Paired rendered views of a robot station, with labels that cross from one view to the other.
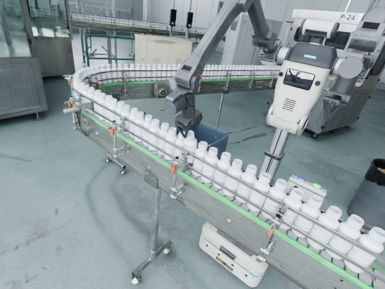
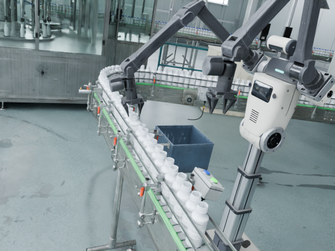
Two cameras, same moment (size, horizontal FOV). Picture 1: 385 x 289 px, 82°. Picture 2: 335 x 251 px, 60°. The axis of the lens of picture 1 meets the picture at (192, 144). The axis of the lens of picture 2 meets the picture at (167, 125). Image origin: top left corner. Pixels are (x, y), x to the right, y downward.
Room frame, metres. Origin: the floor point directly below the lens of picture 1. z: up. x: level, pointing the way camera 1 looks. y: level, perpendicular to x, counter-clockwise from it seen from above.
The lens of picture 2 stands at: (-0.31, -0.83, 1.75)
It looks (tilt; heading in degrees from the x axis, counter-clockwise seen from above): 22 degrees down; 29
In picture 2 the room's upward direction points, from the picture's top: 10 degrees clockwise
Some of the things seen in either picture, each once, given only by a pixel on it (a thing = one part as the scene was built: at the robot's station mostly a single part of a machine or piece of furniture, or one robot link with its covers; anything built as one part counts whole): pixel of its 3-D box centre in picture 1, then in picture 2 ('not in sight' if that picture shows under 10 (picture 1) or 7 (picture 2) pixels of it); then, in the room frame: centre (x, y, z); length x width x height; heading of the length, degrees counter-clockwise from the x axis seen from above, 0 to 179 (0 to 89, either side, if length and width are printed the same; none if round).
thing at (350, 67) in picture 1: (358, 55); (221, 60); (0.72, -0.44, 1.60); 0.12 x 0.09 x 0.12; 146
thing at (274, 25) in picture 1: (259, 52); not in sight; (7.73, -1.66, 0.96); 0.82 x 0.50 x 1.91; 128
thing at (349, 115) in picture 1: (327, 75); not in sight; (4.67, -2.44, 1.00); 1.60 x 1.30 x 2.00; 128
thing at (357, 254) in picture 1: (365, 249); (198, 224); (0.48, -0.58, 1.08); 0.06 x 0.06 x 0.17
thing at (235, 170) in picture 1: (233, 177); (150, 155); (0.75, -0.19, 1.08); 0.06 x 0.06 x 0.17
